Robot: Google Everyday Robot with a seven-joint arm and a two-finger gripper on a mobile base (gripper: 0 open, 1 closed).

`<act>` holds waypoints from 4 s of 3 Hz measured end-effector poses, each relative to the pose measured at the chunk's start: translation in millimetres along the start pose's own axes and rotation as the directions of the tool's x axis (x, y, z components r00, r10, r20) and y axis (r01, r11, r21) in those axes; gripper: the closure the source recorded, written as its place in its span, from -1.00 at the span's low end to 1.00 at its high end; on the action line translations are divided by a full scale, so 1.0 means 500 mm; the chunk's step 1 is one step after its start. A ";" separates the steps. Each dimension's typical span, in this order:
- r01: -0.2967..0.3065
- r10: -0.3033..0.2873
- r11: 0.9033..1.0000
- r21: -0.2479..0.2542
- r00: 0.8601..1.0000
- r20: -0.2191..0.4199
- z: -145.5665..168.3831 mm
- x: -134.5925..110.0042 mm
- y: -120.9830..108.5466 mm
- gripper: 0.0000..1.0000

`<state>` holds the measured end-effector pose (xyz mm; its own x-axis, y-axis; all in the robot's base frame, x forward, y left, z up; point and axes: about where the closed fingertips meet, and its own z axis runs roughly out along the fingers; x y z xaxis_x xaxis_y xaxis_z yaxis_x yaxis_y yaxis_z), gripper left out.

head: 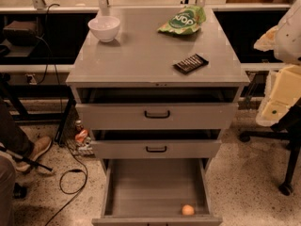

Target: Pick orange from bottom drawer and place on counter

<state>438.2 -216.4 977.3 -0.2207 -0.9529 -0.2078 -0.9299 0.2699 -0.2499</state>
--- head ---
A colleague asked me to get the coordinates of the grey top drawer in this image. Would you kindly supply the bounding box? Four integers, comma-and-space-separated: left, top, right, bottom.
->
76, 103, 238, 130

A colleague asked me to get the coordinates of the grey drawer cabinet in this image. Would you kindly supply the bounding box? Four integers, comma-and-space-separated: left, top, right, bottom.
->
65, 6, 251, 226

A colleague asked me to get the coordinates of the black rod on floor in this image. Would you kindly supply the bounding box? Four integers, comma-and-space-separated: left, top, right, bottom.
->
0, 146, 53, 171

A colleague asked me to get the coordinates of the dark chocolate bar wrapper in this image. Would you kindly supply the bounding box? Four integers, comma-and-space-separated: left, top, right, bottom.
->
173, 54, 209, 74

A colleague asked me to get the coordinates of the orange bottle on floor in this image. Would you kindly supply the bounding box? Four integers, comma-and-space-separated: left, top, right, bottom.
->
75, 129, 88, 143

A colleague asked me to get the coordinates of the tan shoe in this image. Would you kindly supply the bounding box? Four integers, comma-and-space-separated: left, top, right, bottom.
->
16, 136, 52, 173

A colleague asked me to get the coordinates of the small orange fruit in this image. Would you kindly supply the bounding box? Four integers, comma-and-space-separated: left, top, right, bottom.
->
182, 204, 195, 216

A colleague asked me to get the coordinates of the black floor cable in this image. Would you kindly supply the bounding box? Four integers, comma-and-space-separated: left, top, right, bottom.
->
43, 141, 89, 226

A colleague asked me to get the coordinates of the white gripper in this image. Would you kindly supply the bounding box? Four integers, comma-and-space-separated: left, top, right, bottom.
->
254, 0, 301, 126

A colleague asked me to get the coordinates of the dark box on shelf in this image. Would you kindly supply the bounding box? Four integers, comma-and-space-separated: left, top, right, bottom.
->
3, 21, 37, 46

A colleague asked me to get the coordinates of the grey bottom drawer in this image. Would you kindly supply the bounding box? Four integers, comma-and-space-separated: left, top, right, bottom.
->
92, 158, 222, 226

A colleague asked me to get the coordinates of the dark trouser leg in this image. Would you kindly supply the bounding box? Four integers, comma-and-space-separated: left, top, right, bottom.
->
0, 98, 34, 157

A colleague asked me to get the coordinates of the grey middle drawer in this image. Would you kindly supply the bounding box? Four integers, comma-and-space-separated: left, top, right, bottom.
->
91, 139, 221, 159

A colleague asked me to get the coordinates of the black office chair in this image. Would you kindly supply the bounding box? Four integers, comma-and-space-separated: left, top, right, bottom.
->
239, 101, 301, 196

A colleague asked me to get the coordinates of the grey drawer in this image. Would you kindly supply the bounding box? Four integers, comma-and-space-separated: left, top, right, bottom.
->
92, 158, 222, 226
91, 139, 221, 159
76, 103, 238, 130

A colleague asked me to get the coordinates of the green chip bag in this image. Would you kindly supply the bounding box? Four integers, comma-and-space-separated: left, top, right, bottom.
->
157, 5, 206, 35

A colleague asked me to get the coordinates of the white bowl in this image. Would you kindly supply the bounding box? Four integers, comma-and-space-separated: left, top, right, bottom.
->
88, 16, 120, 42

